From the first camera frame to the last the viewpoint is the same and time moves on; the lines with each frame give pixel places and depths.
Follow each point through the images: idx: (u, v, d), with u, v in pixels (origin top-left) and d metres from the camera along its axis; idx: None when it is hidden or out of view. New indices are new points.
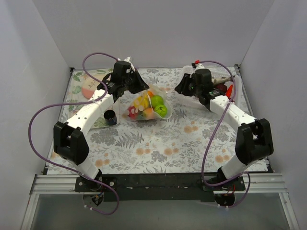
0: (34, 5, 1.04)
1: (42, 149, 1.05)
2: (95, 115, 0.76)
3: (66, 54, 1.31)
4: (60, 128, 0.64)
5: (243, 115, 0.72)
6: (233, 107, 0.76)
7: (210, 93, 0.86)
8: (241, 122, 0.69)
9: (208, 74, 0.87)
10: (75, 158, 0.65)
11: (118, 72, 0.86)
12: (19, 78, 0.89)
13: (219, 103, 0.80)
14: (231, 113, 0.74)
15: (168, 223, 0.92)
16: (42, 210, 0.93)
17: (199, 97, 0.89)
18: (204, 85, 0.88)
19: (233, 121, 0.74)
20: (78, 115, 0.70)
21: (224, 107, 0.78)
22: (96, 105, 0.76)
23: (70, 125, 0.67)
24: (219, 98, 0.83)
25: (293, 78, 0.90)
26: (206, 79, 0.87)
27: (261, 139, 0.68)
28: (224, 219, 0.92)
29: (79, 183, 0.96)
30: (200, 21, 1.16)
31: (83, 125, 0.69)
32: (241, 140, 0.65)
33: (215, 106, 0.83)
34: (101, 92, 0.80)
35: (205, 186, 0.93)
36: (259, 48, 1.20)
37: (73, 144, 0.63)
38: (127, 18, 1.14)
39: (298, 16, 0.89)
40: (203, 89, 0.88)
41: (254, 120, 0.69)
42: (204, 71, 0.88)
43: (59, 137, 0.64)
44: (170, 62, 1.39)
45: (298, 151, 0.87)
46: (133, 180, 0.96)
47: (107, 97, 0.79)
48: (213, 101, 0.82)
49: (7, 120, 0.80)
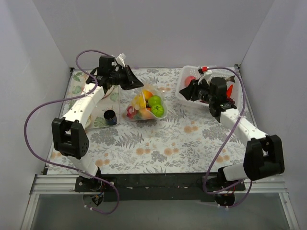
0: (34, 5, 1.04)
1: (42, 149, 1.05)
2: (89, 108, 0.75)
3: (66, 54, 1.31)
4: (59, 123, 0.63)
5: (254, 129, 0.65)
6: (244, 121, 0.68)
7: (222, 105, 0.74)
8: (250, 137, 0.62)
9: (225, 85, 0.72)
10: (78, 150, 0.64)
11: (104, 65, 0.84)
12: (19, 78, 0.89)
13: (230, 116, 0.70)
14: (241, 127, 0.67)
15: (168, 223, 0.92)
16: (42, 210, 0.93)
17: (210, 107, 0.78)
18: (218, 96, 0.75)
19: (242, 135, 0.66)
20: (73, 109, 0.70)
21: (234, 120, 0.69)
22: (89, 97, 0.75)
23: (68, 120, 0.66)
24: (230, 111, 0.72)
25: (293, 78, 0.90)
26: (223, 90, 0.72)
27: (271, 156, 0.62)
28: (224, 219, 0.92)
29: (79, 183, 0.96)
30: (200, 21, 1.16)
31: (80, 117, 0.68)
32: (249, 155, 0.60)
33: (224, 119, 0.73)
34: (91, 86, 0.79)
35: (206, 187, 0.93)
36: (259, 48, 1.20)
37: (74, 137, 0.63)
38: (127, 18, 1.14)
39: (298, 16, 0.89)
40: (216, 100, 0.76)
41: (265, 136, 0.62)
42: (221, 81, 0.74)
43: (59, 132, 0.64)
44: (170, 62, 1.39)
45: (298, 151, 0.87)
46: (133, 180, 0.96)
47: (98, 90, 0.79)
48: (224, 114, 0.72)
49: (7, 120, 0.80)
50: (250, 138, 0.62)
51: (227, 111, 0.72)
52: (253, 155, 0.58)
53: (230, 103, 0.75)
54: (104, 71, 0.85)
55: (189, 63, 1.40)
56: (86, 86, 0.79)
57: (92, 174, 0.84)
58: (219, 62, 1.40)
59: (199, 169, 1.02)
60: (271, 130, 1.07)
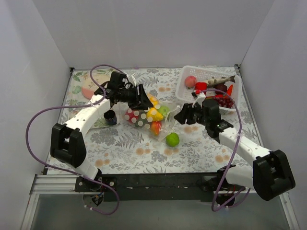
0: (34, 5, 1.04)
1: (41, 150, 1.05)
2: (92, 118, 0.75)
3: (67, 54, 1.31)
4: (59, 130, 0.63)
5: (257, 147, 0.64)
6: (245, 139, 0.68)
7: (218, 125, 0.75)
8: (255, 156, 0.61)
9: (216, 105, 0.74)
10: (74, 159, 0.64)
11: (115, 80, 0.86)
12: (19, 78, 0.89)
13: (230, 136, 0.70)
14: (243, 146, 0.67)
15: (168, 223, 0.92)
16: (42, 210, 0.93)
17: (207, 130, 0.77)
18: (211, 117, 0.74)
19: (246, 155, 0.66)
20: (76, 117, 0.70)
21: (234, 139, 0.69)
22: (94, 108, 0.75)
23: (69, 127, 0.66)
24: (228, 131, 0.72)
25: (293, 78, 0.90)
26: (215, 110, 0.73)
27: (280, 172, 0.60)
28: (224, 219, 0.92)
29: (79, 183, 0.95)
30: (199, 21, 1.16)
31: (82, 126, 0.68)
32: (258, 175, 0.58)
33: (224, 139, 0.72)
34: (99, 97, 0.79)
35: (206, 186, 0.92)
36: (259, 48, 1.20)
37: (73, 145, 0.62)
38: (127, 18, 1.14)
39: (298, 16, 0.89)
40: (210, 121, 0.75)
41: (269, 152, 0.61)
42: (213, 103, 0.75)
43: (58, 138, 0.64)
44: (170, 62, 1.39)
45: (298, 151, 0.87)
46: (133, 180, 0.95)
47: (105, 102, 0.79)
48: (222, 134, 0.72)
49: (7, 120, 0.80)
50: (255, 156, 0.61)
51: (225, 130, 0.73)
52: (260, 173, 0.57)
53: (224, 121, 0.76)
54: (113, 86, 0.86)
55: (189, 62, 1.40)
56: (94, 96, 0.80)
57: (91, 178, 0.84)
58: (219, 62, 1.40)
59: (199, 169, 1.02)
60: (271, 130, 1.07)
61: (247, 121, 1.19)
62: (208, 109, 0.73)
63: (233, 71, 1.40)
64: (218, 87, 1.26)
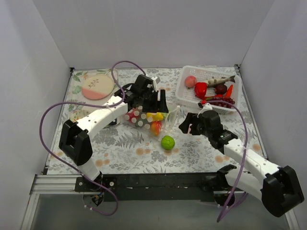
0: (34, 5, 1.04)
1: (42, 150, 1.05)
2: (105, 120, 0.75)
3: (67, 54, 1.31)
4: (69, 126, 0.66)
5: (265, 163, 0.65)
6: (251, 153, 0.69)
7: (221, 136, 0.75)
8: (265, 173, 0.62)
9: (216, 116, 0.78)
10: (77, 158, 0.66)
11: (140, 84, 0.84)
12: (19, 78, 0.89)
13: (235, 149, 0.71)
14: (250, 161, 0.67)
15: (168, 223, 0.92)
16: (42, 210, 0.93)
17: (211, 141, 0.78)
18: (214, 127, 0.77)
19: (254, 171, 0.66)
20: (89, 117, 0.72)
21: (241, 153, 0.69)
22: (109, 110, 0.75)
23: (79, 125, 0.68)
24: (233, 142, 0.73)
25: (294, 78, 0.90)
26: (216, 120, 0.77)
27: (289, 188, 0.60)
28: (224, 220, 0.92)
29: (79, 183, 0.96)
30: (199, 21, 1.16)
31: (91, 127, 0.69)
32: (268, 192, 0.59)
33: (229, 152, 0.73)
34: (116, 99, 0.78)
35: (205, 186, 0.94)
36: (259, 48, 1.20)
37: (77, 145, 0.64)
38: (127, 18, 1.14)
39: (298, 16, 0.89)
40: (213, 132, 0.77)
41: (277, 168, 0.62)
42: (212, 114, 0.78)
43: (66, 134, 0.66)
44: (170, 62, 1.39)
45: (298, 151, 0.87)
46: (133, 180, 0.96)
47: (122, 106, 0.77)
48: (227, 146, 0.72)
49: (7, 120, 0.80)
50: (265, 174, 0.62)
51: (230, 142, 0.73)
52: (271, 191, 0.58)
53: (228, 132, 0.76)
54: (136, 89, 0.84)
55: (189, 63, 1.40)
56: (112, 97, 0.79)
57: (91, 178, 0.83)
58: (219, 62, 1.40)
59: (199, 169, 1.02)
60: (271, 130, 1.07)
61: (247, 121, 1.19)
62: (209, 119, 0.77)
63: (233, 71, 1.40)
64: (218, 87, 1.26)
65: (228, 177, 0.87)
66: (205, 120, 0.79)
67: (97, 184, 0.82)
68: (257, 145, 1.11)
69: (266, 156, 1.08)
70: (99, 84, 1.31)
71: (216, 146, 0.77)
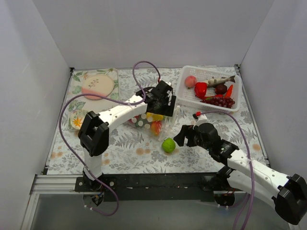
0: (34, 5, 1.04)
1: (42, 150, 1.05)
2: (124, 117, 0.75)
3: (67, 54, 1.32)
4: (91, 117, 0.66)
5: (274, 174, 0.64)
6: (256, 164, 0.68)
7: (223, 149, 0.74)
8: (277, 186, 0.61)
9: (213, 129, 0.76)
10: (94, 149, 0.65)
11: (160, 88, 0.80)
12: (19, 78, 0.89)
13: (240, 162, 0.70)
14: (259, 174, 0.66)
15: (168, 223, 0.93)
16: (42, 210, 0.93)
17: (212, 155, 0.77)
18: (213, 141, 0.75)
19: (265, 184, 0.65)
20: (111, 111, 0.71)
21: (247, 166, 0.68)
22: (130, 108, 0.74)
23: (100, 118, 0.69)
24: (236, 155, 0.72)
25: (294, 78, 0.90)
26: (214, 133, 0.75)
27: (299, 193, 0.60)
28: (223, 219, 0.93)
29: (79, 183, 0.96)
30: (199, 21, 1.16)
31: (112, 121, 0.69)
32: (283, 206, 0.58)
33: (233, 165, 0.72)
34: (137, 98, 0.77)
35: (205, 186, 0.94)
36: (259, 48, 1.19)
37: (97, 136, 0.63)
38: (127, 18, 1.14)
39: (298, 16, 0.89)
40: (213, 146, 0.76)
41: (288, 178, 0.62)
42: (208, 127, 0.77)
43: (87, 124, 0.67)
44: (170, 62, 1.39)
45: (298, 151, 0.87)
46: (133, 180, 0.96)
47: (142, 106, 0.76)
48: (231, 160, 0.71)
49: (7, 120, 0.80)
50: (277, 187, 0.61)
51: (232, 155, 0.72)
52: (285, 204, 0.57)
53: (228, 143, 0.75)
54: (156, 94, 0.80)
55: (189, 62, 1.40)
56: (134, 96, 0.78)
57: (94, 175, 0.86)
58: (219, 62, 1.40)
59: (199, 169, 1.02)
60: (271, 130, 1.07)
61: (247, 121, 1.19)
62: (207, 134, 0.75)
63: (233, 72, 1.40)
64: (218, 87, 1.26)
65: (229, 180, 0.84)
66: (203, 134, 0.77)
67: (98, 181, 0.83)
68: (257, 145, 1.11)
69: (266, 156, 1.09)
70: (99, 84, 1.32)
71: (219, 160, 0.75)
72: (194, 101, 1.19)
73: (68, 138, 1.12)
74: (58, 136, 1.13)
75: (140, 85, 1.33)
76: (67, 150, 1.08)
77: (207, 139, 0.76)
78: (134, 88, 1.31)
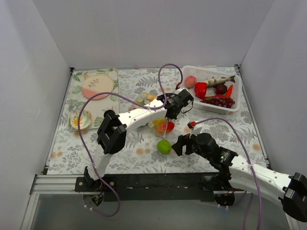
0: (34, 5, 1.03)
1: (42, 150, 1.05)
2: (143, 121, 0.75)
3: (67, 54, 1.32)
4: (111, 118, 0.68)
5: (276, 175, 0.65)
6: (257, 168, 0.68)
7: (222, 158, 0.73)
8: (281, 188, 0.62)
9: (211, 139, 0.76)
10: (110, 148, 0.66)
11: (182, 97, 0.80)
12: (19, 77, 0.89)
13: (242, 168, 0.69)
14: (262, 178, 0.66)
15: (168, 223, 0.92)
16: (42, 210, 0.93)
17: (213, 166, 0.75)
18: (212, 150, 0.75)
19: (269, 186, 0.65)
20: (130, 113, 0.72)
21: (250, 172, 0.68)
22: (149, 112, 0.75)
23: (120, 119, 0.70)
24: (237, 161, 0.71)
25: (293, 78, 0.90)
26: (213, 143, 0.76)
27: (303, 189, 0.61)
28: (224, 219, 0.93)
29: (79, 183, 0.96)
30: (199, 21, 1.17)
31: (130, 124, 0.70)
32: (292, 206, 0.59)
33: (235, 171, 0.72)
34: (158, 103, 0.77)
35: (205, 186, 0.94)
36: (259, 48, 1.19)
37: (114, 136, 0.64)
38: (127, 18, 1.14)
39: (299, 16, 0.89)
40: (212, 155, 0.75)
41: (289, 178, 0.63)
42: (207, 138, 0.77)
43: (107, 123, 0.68)
44: (170, 62, 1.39)
45: (298, 152, 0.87)
46: (133, 180, 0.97)
47: (161, 111, 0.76)
48: (233, 167, 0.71)
49: (7, 120, 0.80)
50: (281, 188, 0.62)
51: (233, 162, 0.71)
52: (293, 205, 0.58)
53: (226, 151, 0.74)
54: (177, 100, 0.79)
55: (189, 62, 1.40)
56: (155, 100, 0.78)
57: (100, 176, 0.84)
58: (219, 62, 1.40)
59: (199, 169, 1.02)
60: (271, 130, 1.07)
61: (247, 121, 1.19)
62: (207, 144, 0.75)
63: (233, 71, 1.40)
64: (218, 87, 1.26)
65: (231, 182, 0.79)
66: (201, 145, 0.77)
67: (102, 180, 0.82)
68: (257, 145, 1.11)
69: (266, 156, 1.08)
70: (99, 83, 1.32)
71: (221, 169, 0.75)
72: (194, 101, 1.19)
73: (68, 139, 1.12)
74: (58, 136, 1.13)
75: (139, 85, 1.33)
76: (66, 150, 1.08)
77: (207, 149, 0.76)
78: (134, 89, 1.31)
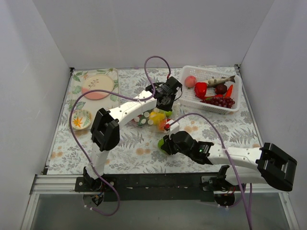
0: (34, 5, 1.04)
1: (42, 150, 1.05)
2: (134, 113, 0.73)
3: (67, 54, 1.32)
4: (102, 114, 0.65)
5: (248, 151, 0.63)
6: (231, 148, 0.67)
7: (201, 150, 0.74)
8: (254, 161, 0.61)
9: (187, 136, 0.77)
10: (105, 144, 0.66)
11: (171, 85, 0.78)
12: (19, 78, 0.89)
13: (218, 155, 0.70)
14: (236, 157, 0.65)
15: (168, 223, 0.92)
16: (42, 210, 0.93)
17: (195, 160, 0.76)
18: (191, 146, 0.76)
19: (245, 164, 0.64)
20: (120, 108, 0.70)
21: (225, 156, 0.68)
22: (139, 104, 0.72)
23: (111, 114, 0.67)
24: (214, 148, 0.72)
25: (293, 78, 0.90)
26: (189, 140, 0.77)
27: (277, 158, 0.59)
28: (224, 219, 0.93)
29: (79, 183, 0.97)
30: (199, 21, 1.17)
31: (122, 119, 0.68)
32: (271, 179, 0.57)
33: (215, 160, 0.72)
34: (148, 93, 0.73)
35: (205, 186, 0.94)
36: (259, 48, 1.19)
37: (108, 132, 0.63)
38: (126, 18, 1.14)
39: (299, 16, 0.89)
40: (192, 151, 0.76)
41: (261, 150, 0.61)
42: (182, 135, 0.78)
43: (99, 121, 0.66)
44: (170, 62, 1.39)
45: (298, 152, 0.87)
46: (133, 180, 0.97)
47: (152, 101, 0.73)
48: (211, 157, 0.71)
49: (7, 120, 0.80)
50: (254, 162, 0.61)
51: (211, 152, 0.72)
52: (271, 177, 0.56)
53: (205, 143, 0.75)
54: (166, 89, 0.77)
55: (189, 62, 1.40)
56: (144, 91, 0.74)
57: (99, 174, 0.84)
58: (219, 62, 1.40)
59: (199, 169, 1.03)
60: (271, 130, 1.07)
61: (247, 121, 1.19)
62: (183, 142, 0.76)
63: (233, 71, 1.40)
64: (218, 87, 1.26)
65: (228, 178, 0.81)
66: (179, 144, 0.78)
67: (100, 178, 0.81)
68: (257, 145, 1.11)
69: None
70: (99, 83, 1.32)
71: (203, 162, 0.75)
72: (194, 102, 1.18)
73: (68, 138, 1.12)
74: (58, 136, 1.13)
75: (139, 85, 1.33)
76: (66, 150, 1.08)
77: (185, 146, 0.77)
78: (134, 89, 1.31)
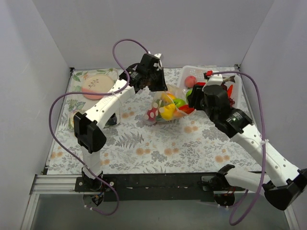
0: (34, 4, 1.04)
1: (42, 149, 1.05)
2: (112, 108, 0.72)
3: (67, 54, 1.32)
4: (79, 119, 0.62)
5: (285, 164, 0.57)
6: (268, 148, 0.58)
7: (233, 118, 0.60)
8: (286, 178, 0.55)
9: (223, 93, 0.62)
10: (91, 146, 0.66)
11: (146, 63, 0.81)
12: (19, 78, 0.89)
13: (251, 141, 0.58)
14: (269, 160, 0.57)
15: (168, 223, 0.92)
16: (42, 210, 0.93)
17: (215, 123, 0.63)
18: (220, 108, 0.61)
19: (270, 171, 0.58)
20: (96, 107, 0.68)
21: (259, 149, 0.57)
22: (114, 97, 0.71)
23: (88, 117, 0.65)
24: (247, 130, 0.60)
25: (293, 78, 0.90)
26: (223, 98, 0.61)
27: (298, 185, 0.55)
28: (224, 219, 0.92)
29: (79, 183, 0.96)
30: (199, 21, 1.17)
31: (100, 118, 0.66)
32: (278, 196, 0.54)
33: (237, 138, 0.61)
34: (122, 83, 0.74)
35: (205, 186, 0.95)
36: (259, 48, 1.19)
37: (89, 135, 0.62)
38: (126, 18, 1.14)
39: (298, 16, 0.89)
40: (219, 112, 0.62)
41: (298, 172, 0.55)
42: (218, 90, 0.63)
43: (77, 126, 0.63)
44: (170, 62, 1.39)
45: (298, 152, 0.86)
46: (133, 180, 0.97)
47: (127, 89, 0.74)
48: (242, 135, 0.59)
49: (7, 120, 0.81)
50: (285, 180, 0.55)
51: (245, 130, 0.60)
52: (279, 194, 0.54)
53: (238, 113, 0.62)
54: (142, 69, 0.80)
55: (189, 62, 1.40)
56: (119, 81, 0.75)
57: (94, 174, 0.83)
58: (219, 62, 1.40)
59: (199, 169, 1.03)
60: (271, 130, 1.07)
61: None
62: (216, 97, 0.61)
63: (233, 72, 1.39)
64: None
65: (227, 176, 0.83)
66: (209, 98, 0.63)
67: (99, 179, 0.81)
68: None
69: None
70: (98, 83, 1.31)
71: (224, 131, 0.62)
72: None
73: (68, 138, 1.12)
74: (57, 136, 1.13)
75: None
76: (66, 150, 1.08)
77: (214, 103, 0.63)
78: None
